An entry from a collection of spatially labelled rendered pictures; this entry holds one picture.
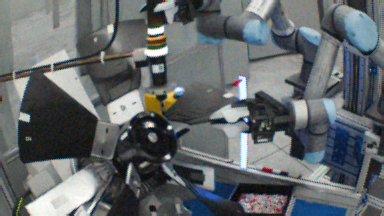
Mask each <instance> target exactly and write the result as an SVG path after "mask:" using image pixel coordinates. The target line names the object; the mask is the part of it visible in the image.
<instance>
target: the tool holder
mask: <svg viewBox="0 0 384 216"><path fill-rule="evenodd" d="M132 59H133V61H136V62H135V68H139V67H141V69H140V70H141V77H142V83H143V87H144V88H145V92H146V93H148V94H151V95H164V94H168V93H171V92H173V91H175V90H176V88H177V83H176V81H175V80H174V79H171V78H167V81H168V84H167V85H165V86H159V87H158V86H154V85H153V81H152V79H151V72H152V71H151V65H150V58H149V56H148V53H147V55H146V52H145V50H142V51H138V49H135V50H134V52H133V56H132Z"/></svg>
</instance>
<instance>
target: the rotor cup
mask: <svg viewBox="0 0 384 216"><path fill-rule="evenodd" d="M126 132H127V136H126V137H125V138H123V139H122V140H121V136H122V137H123V135H124V134H125V133H126ZM149 133H154V134H155V135H156V136H157V141H156V142H154V143H153V142H150V141H149V139H148V134H149ZM177 147H178V140H177V135H176V133H175V130H174V128H173V127H172V125H171V124H170V123H169V121H168V120H167V119H166V118H164V117H163V116H162V115H160V114H158V113H156V112H152V111H141V112H139V113H137V114H135V115H133V116H132V117H131V119H130V120H129V121H128V122H127V123H125V124H124V125H123V126H121V127H120V132H119V134H118V139H117V142H116V147H115V150H114V155H113V158H112V160H111V159H110V160H109V159H106V161H107V163H108V164H109V166H110V167H111V169H112V171H113V172H115V173H116V174H117V175H118V176H119V177H120V178H122V179H123V180H125V178H126V172H127V166H128V160H129V161H130V162H132V163H133V165H134V167H135V169H136V171H137V173H138V175H139V178H140V182H141V183H143V182H145V181H147V180H149V179H150V178H152V177H153V175H154V174H155V173H156V171H157V170H156V169H158V168H159V167H161V166H162V165H165V164H167V163H168V162H169V161H170V160H171V159H172V158H173V157H174V156H175V154H176V152H177ZM143 162H147V163H149V164H146V165H144V167H140V165H141V164H142V163H143Z"/></svg>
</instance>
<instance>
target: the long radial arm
mask: <svg viewBox="0 0 384 216"><path fill-rule="evenodd" d="M93 166H94V165H93V164H92V163H91V164H90V165H88V166H86V167H85V168H83V169H82V170H80V172H79V171H78V172H77V173H76V174H74V175H73V176H71V177H69V178H68V179H67V180H65V181H64V182H62V183H60V185H57V186H56V187H55V188H52V190H49V191H48V192H47V193H45V194H44V195H42V196H41V197H39V198H38V199H36V200H34V201H33V202H31V203H30V204H28V205H27V206H25V207H26V209H27V210H28V212H29V213H30V215H31V216H67V215H68V214H69V213H71V212H72V211H74V210H76V209H77V208H78V207H79V206H80V205H82V206H83V205H84V204H85V203H86V202H89V200H90V201H91V199H93V198H95V197H96V195H97V194H98V193H99V191H100V190H101V188H102V189H103V187H104V186H105V185H106V183H105V182H104V181H102V179H101V177H99V174H98V173H97V172H96V170H95V168H94V167H93Z"/></svg>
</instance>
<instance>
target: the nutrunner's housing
mask: <svg viewBox="0 0 384 216"><path fill-rule="evenodd" d="M165 56H166V54H165V55H163V56H158V57H152V58H151V57H149V58H150V64H151V71H152V72H151V75H152V81H153V85H154V86H158V87H159V86H165V85H167V84H168V81H167V66H166V58H165ZM167 98H168V95H167V94H164V95H156V99H157V100H159V101H164V100H166V99H167Z"/></svg>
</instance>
